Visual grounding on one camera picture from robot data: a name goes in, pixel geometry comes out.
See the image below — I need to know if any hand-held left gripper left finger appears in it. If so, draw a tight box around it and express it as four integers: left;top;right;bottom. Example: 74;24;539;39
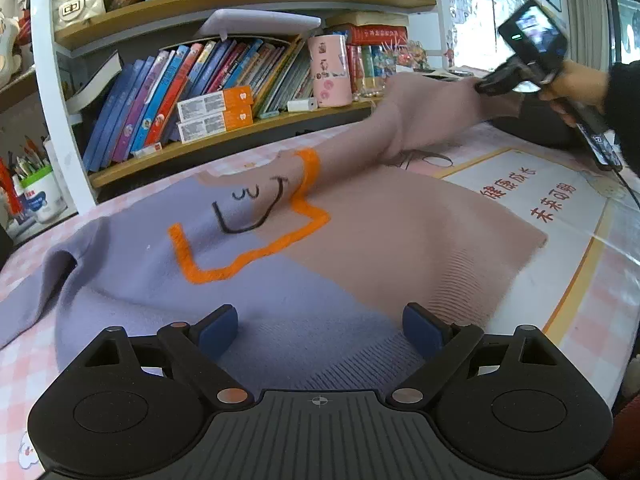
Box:
82;304;256;408

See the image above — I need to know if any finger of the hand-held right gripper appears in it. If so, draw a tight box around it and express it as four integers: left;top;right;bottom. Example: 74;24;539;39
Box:
474;71;526;97

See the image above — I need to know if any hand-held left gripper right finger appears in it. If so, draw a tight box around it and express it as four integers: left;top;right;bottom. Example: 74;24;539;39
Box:
386;302;559;408

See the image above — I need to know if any purple and pink sweater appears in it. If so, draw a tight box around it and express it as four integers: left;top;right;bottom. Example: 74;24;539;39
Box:
0;72;548;393

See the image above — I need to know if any person's right hand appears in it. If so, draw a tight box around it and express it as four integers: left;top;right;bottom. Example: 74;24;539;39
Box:
539;59;610;129

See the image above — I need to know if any dark object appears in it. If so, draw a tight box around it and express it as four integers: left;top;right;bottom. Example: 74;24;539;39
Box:
489;94;618;152

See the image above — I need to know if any printed table mat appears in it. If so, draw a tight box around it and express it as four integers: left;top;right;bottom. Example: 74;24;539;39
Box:
380;122;640;411

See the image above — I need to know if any pink cylinder holder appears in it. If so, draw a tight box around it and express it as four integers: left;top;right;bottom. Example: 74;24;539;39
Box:
306;34;352;108

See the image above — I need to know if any orange and white box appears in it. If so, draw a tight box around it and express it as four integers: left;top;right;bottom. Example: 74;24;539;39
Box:
177;107;254;145
176;85;254;122

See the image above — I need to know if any white pen cup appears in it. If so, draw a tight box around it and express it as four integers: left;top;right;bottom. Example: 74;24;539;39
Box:
14;165;68;225

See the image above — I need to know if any row of leaning picture books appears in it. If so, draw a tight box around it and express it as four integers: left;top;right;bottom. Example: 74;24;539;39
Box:
65;35;313;173

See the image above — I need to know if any white flat board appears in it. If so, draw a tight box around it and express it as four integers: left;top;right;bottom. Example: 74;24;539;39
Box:
195;7;322;41

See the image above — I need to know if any white plush toy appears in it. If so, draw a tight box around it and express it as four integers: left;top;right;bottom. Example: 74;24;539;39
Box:
0;7;26;88

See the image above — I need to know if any wall letter chart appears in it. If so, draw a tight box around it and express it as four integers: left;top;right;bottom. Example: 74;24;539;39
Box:
435;0;501;68

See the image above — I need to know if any black cable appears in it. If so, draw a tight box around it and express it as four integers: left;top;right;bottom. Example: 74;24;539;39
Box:
616;169;640;208

